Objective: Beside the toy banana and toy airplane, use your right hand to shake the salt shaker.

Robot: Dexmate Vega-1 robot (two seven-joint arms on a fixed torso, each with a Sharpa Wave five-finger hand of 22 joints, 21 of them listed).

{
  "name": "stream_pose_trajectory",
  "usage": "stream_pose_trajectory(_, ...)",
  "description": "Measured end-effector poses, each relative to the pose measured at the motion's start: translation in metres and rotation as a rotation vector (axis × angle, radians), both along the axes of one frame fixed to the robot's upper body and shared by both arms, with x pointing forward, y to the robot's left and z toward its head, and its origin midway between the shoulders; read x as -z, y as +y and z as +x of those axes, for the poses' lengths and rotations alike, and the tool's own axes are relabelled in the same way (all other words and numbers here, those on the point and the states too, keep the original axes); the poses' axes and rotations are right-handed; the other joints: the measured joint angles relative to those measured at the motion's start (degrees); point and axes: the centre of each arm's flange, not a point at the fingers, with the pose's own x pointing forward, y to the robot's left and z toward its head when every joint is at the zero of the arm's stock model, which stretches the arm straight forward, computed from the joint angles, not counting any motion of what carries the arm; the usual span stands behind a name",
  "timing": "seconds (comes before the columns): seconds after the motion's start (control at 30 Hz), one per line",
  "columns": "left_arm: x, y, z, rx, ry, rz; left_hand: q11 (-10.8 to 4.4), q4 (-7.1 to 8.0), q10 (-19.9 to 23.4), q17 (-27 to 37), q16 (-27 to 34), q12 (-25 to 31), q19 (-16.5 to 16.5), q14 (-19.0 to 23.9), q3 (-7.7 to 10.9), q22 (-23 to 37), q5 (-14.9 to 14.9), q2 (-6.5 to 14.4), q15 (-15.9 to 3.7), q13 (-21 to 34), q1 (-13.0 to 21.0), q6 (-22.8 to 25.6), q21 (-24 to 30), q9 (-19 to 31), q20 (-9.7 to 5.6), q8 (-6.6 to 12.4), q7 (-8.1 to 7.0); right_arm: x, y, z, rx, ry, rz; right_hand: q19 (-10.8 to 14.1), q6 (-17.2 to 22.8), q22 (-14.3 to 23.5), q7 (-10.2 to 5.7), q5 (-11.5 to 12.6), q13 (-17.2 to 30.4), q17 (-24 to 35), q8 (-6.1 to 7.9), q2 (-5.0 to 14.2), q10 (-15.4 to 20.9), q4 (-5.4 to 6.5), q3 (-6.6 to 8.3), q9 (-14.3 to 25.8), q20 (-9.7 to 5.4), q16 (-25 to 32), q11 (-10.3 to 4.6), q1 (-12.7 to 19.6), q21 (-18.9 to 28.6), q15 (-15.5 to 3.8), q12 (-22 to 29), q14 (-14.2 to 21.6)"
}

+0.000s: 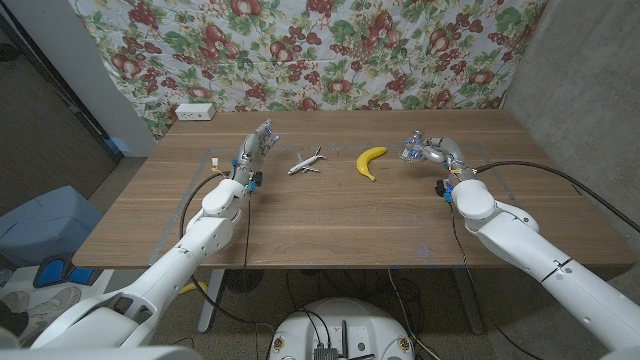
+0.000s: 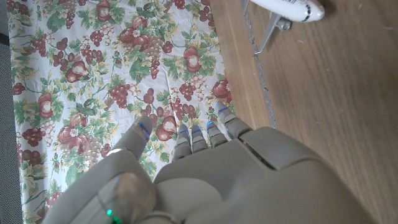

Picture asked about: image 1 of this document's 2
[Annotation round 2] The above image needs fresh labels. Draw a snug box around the white power outlet strip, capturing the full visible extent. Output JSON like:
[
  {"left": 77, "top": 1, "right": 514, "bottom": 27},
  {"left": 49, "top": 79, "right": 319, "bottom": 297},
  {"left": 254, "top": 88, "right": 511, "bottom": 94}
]
[{"left": 174, "top": 102, "right": 217, "bottom": 122}]

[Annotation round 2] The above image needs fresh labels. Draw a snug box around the round black floor fan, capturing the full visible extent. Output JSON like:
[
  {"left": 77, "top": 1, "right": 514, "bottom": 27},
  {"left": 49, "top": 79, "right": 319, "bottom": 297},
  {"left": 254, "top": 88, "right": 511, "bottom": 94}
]
[{"left": 223, "top": 268, "right": 265, "bottom": 295}]

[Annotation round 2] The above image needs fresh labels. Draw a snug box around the thin black left wrist cable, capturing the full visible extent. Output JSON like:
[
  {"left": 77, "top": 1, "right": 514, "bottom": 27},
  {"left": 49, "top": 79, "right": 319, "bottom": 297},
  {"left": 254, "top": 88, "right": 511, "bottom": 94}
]
[{"left": 243, "top": 192, "right": 252, "bottom": 296}]

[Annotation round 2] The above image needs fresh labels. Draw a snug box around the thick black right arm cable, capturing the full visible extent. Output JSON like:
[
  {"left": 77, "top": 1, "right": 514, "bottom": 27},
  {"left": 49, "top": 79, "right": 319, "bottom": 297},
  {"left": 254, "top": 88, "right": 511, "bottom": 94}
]
[{"left": 473, "top": 160, "right": 640, "bottom": 234}]

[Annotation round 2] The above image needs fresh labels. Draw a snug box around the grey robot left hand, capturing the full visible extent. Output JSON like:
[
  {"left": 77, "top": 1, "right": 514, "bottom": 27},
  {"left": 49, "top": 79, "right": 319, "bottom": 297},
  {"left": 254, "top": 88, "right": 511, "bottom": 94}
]
[{"left": 231, "top": 118, "right": 281, "bottom": 194}]

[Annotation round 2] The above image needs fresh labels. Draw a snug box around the grey table leg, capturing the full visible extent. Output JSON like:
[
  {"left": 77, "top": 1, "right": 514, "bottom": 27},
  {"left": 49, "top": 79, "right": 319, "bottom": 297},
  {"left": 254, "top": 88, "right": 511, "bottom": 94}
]
[{"left": 452, "top": 267, "right": 486, "bottom": 335}]

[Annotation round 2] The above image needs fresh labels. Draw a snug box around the blue and black foot pedal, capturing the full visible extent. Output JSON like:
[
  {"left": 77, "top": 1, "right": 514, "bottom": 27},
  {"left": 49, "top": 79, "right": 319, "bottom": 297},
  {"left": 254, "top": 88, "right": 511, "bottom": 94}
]
[{"left": 32, "top": 253, "right": 104, "bottom": 290}]

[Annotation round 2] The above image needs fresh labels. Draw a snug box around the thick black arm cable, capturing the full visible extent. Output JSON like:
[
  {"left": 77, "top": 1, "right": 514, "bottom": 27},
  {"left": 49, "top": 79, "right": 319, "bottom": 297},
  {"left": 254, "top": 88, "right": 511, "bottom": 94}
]
[
  {"left": 178, "top": 172, "right": 276, "bottom": 331},
  {"left": 473, "top": 160, "right": 640, "bottom": 234}
]

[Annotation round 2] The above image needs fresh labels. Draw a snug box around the white robot torso base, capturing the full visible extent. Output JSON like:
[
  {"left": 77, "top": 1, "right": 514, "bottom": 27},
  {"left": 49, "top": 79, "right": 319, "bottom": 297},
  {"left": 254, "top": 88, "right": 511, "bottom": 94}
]
[{"left": 268, "top": 297, "right": 415, "bottom": 360}]

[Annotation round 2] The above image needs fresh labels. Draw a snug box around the yellow toy banana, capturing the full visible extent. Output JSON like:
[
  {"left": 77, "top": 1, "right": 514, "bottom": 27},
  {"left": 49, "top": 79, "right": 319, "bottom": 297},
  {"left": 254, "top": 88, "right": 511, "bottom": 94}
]
[{"left": 356, "top": 146, "right": 389, "bottom": 183}]

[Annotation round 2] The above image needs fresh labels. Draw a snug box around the grey floor cable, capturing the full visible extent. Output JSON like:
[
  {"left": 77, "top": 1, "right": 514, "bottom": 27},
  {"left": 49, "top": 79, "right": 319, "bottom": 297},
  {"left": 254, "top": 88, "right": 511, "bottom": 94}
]
[{"left": 387, "top": 267, "right": 444, "bottom": 360}]

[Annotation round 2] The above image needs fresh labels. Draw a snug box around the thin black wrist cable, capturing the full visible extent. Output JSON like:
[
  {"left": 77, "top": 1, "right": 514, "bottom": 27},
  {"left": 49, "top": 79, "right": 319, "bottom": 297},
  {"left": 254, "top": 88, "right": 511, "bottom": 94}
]
[
  {"left": 243, "top": 192, "right": 252, "bottom": 296},
  {"left": 448, "top": 202, "right": 544, "bottom": 360}
]

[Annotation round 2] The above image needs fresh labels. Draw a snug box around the white table leg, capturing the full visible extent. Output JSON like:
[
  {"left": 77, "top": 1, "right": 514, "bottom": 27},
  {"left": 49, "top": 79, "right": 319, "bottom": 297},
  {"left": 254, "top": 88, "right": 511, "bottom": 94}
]
[{"left": 197, "top": 268, "right": 226, "bottom": 334}]

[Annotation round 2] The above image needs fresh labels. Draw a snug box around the floral fruit print backdrop cloth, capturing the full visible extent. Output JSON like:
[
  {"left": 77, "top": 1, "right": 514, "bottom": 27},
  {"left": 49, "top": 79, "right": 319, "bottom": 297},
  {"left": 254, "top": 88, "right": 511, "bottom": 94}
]
[{"left": 69, "top": 0, "right": 549, "bottom": 141}]

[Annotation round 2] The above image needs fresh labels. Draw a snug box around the blue-grey plastic bin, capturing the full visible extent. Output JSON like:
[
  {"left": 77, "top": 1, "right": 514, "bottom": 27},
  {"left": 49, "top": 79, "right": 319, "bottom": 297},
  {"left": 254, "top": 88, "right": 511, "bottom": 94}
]
[{"left": 0, "top": 185, "right": 104, "bottom": 269}]

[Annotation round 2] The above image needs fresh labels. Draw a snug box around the white toy airplane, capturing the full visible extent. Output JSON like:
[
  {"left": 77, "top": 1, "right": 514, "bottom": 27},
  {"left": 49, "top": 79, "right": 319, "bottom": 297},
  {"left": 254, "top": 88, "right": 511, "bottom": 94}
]
[{"left": 287, "top": 146, "right": 328, "bottom": 176}]

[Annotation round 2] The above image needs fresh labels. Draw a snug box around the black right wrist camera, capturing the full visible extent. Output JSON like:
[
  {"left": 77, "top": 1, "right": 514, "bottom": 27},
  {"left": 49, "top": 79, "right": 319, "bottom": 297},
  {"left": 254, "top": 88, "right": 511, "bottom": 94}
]
[{"left": 434, "top": 178, "right": 454, "bottom": 204}]

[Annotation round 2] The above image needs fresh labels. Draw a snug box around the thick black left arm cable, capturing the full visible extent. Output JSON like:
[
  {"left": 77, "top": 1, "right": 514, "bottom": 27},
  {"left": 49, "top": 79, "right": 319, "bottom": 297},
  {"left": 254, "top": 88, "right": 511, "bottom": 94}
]
[{"left": 178, "top": 172, "right": 276, "bottom": 331}]

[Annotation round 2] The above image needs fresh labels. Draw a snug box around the white sneaker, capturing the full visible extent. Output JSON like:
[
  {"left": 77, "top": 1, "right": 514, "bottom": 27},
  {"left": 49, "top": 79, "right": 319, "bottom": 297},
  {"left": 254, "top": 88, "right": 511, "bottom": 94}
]
[{"left": 22, "top": 285, "right": 82, "bottom": 326}]

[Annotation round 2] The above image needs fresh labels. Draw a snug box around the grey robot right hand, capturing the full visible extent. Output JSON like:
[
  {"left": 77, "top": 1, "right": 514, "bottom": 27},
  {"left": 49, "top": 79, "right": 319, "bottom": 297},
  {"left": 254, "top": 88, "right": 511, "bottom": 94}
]
[{"left": 405, "top": 134, "right": 477, "bottom": 182}]

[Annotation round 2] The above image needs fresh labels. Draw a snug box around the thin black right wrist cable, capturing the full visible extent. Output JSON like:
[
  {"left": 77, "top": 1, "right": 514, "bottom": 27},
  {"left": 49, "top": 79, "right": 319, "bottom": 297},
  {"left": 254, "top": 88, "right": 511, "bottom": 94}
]
[{"left": 448, "top": 202, "right": 544, "bottom": 360}]

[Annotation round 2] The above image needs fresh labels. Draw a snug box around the clear glass salt shaker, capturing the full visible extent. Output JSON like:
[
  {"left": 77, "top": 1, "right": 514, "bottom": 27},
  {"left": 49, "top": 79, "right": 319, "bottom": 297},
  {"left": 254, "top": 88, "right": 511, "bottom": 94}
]
[{"left": 399, "top": 129, "right": 426, "bottom": 164}]

